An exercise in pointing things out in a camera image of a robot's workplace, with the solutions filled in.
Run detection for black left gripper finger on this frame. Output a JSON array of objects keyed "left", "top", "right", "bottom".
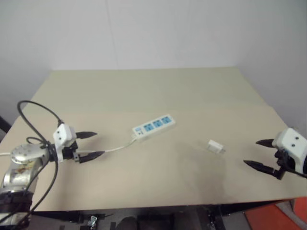
[
  {"left": 79, "top": 150, "right": 106, "bottom": 165},
  {"left": 76, "top": 131, "right": 98, "bottom": 140}
]

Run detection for black table frame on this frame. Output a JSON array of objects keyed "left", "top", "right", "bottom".
[{"left": 30, "top": 200, "right": 296, "bottom": 230}]

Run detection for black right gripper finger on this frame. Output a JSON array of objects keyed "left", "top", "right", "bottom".
[
  {"left": 243, "top": 160, "right": 275, "bottom": 175},
  {"left": 255, "top": 138, "right": 274, "bottom": 149}
]

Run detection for white plug adapter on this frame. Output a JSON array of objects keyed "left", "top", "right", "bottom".
[{"left": 207, "top": 139, "right": 226, "bottom": 155}]

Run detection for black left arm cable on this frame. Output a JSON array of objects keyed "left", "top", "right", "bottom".
[{"left": 0, "top": 100, "right": 64, "bottom": 230}]

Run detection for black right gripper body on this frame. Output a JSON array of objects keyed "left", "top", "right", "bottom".
[{"left": 273, "top": 149, "right": 297, "bottom": 180}]

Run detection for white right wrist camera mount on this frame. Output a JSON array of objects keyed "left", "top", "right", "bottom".
[{"left": 272, "top": 127, "right": 307, "bottom": 173}]

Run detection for white power strip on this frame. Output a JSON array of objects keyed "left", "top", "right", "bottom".
[{"left": 132, "top": 115, "right": 176, "bottom": 142}]

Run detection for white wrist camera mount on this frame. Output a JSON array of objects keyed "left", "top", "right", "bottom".
[
  {"left": 52, "top": 123, "right": 78, "bottom": 161},
  {"left": 272, "top": 127, "right": 307, "bottom": 173}
]

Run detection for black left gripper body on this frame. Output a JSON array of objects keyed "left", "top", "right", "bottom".
[{"left": 61, "top": 140, "right": 80, "bottom": 162}]

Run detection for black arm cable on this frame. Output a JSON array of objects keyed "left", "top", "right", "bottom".
[
  {"left": 0, "top": 100, "right": 64, "bottom": 230},
  {"left": 286, "top": 165, "right": 307, "bottom": 179}
]

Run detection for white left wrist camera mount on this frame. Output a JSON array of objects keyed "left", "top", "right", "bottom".
[{"left": 52, "top": 123, "right": 78, "bottom": 161}]

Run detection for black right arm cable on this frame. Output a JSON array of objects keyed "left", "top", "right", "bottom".
[{"left": 286, "top": 165, "right": 307, "bottom": 179}]

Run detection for black bar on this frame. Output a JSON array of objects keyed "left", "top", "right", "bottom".
[{"left": 0, "top": 115, "right": 12, "bottom": 135}]

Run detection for orange box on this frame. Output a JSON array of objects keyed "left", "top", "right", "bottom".
[{"left": 244, "top": 197, "right": 307, "bottom": 230}]

